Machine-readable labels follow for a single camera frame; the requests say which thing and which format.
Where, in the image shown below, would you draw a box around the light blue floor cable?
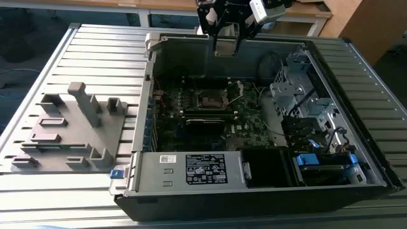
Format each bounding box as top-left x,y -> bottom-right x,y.
0,67 -> 44,99

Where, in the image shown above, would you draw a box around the metal CPU socket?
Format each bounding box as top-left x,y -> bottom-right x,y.
193,88 -> 232,111

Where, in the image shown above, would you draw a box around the black cable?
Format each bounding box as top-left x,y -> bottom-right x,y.
287,87 -> 317,118
325,125 -> 348,153

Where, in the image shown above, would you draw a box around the dark chipset heat sink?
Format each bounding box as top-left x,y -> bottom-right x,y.
225,137 -> 245,149

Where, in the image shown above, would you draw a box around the thin grey wire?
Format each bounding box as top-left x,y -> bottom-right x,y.
256,86 -> 271,100

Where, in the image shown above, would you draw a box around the wooden cabinet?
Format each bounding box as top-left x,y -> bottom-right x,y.
319,0 -> 407,66

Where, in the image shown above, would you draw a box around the silver CPU plate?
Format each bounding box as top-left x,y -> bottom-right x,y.
216,39 -> 237,57

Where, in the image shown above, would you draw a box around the black RAM slot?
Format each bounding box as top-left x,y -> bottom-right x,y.
183,113 -> 235,119
184,108 -> 233,114

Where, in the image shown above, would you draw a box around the silver metal drive cage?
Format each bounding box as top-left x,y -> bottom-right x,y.
268,45 -> 343,134

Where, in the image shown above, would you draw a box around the thin wire locking lever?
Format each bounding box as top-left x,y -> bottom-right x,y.
227,93 -> 249,107

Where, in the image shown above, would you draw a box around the black PC case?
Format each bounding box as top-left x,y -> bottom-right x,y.
108,32 -> 407,222

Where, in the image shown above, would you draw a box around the blue disk carrier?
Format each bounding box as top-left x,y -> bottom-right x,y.
293,152 -> 360,187

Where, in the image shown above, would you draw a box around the metal socket cover frame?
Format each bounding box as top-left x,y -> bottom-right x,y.
224,80 -> 245,102

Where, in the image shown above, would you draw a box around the green RAM stick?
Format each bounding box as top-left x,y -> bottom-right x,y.
35,144 -> 73,152

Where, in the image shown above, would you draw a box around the wooden desk white legs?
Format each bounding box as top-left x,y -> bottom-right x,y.
0,0 -> 149,28
139,0 -> 333,36

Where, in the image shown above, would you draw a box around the grey plastic case handle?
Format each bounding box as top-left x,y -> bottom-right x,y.
144,32 -> 160,52

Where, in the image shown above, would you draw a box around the silver power supply unit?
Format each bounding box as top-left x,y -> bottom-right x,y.
135,150 -> 252,193

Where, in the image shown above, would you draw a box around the green motherboard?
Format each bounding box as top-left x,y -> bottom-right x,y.
151,75 -> 277,153

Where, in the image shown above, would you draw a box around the grey plastic parts rack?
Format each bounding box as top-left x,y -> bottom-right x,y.
10,82 -> 128,172

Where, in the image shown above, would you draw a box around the black graphics card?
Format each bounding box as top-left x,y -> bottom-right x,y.
184,118 -> 228,138

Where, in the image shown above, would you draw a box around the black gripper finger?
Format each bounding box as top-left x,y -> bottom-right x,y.
235,18 -> 267,55
212,9 -> 231,52

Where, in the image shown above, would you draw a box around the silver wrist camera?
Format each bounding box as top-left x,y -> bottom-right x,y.
248,0 -> 285,25

